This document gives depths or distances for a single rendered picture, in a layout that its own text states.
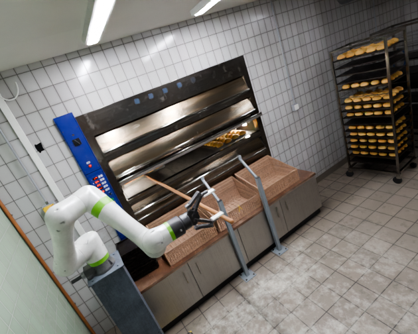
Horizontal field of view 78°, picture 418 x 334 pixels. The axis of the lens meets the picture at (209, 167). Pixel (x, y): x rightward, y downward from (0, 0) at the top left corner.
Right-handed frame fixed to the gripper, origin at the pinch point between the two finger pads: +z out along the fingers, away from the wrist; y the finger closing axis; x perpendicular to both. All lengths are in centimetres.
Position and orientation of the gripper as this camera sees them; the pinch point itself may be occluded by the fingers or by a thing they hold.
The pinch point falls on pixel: (216, 202)
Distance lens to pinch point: 129.7
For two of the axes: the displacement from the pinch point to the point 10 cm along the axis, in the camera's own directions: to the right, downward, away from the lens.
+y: 3.3, 8.8, 3.3
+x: 4.8, 1.4, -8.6
